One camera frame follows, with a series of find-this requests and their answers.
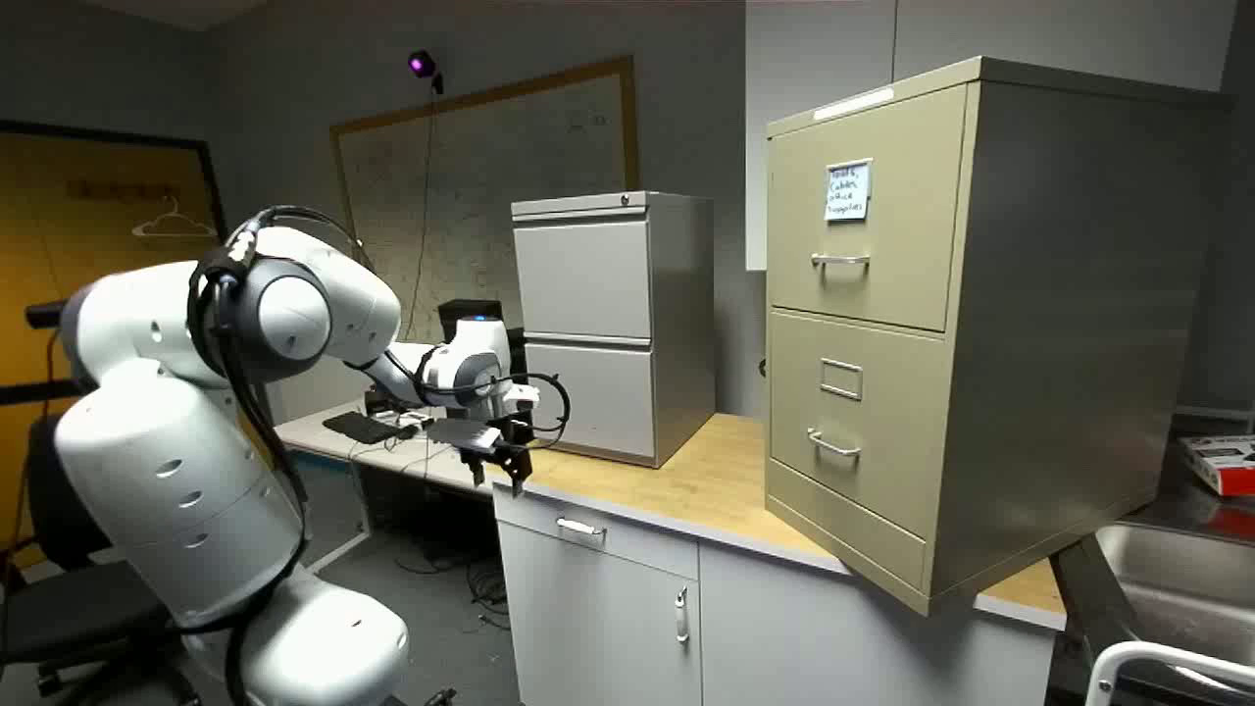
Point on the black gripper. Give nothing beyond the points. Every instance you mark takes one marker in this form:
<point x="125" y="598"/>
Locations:
<point x="495" y="428"/>

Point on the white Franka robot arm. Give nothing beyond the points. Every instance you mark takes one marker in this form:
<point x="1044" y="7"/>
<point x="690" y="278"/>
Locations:
<point x="158" y="456"/>

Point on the white counter base cabinet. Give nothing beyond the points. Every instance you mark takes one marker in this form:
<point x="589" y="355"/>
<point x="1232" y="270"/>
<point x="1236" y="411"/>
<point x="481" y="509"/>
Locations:
<point x="602" y="613"/>

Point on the grey filing cabinet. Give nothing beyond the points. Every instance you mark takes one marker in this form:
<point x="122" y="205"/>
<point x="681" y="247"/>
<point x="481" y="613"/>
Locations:
<point x="589" y="282"/>

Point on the beige drawer with label card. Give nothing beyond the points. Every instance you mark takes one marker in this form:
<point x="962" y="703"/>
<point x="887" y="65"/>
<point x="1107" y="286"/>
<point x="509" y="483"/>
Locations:
<point x="913" y="133"/>

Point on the beige filing cabinet body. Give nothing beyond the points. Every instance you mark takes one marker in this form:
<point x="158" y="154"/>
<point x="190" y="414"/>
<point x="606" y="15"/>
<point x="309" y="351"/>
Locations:
<point x="1072" y="328"/>

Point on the black flat device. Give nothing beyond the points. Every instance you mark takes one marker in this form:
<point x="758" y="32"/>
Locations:
<point x="360" y="424"/>

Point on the wood framed whiteboard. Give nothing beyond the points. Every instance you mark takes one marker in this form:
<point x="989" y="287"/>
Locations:
<point x="524" y="158"/>

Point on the white label card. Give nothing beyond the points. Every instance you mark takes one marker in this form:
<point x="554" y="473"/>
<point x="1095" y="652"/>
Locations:
<point x="847" y="189"/>

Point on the black office chair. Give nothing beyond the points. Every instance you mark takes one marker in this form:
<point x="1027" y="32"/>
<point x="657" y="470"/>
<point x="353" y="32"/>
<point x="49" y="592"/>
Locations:
<point x="62" y="609"/>

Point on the stainless steel sink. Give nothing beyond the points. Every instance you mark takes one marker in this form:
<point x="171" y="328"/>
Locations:
<point x="1179" y="573"/>

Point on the red and white box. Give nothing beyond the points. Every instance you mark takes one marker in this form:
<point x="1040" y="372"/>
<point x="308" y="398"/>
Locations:
<point x="1226" y="464"/>

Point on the beige drawer with empty frame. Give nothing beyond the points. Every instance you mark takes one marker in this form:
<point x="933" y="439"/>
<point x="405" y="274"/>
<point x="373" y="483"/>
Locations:
<point x="908" y="396"/>

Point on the camera with purple light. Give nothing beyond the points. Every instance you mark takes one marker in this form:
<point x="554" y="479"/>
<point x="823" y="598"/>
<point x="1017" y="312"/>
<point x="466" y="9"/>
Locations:
<point x="421" y="65"/>

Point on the yellow board with black frame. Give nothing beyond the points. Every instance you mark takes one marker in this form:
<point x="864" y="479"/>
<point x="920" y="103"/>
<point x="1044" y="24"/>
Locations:
<point x="81" y="210"/>

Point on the white tube frame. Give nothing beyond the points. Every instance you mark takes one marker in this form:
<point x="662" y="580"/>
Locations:
<point x="1149" y="652"/>

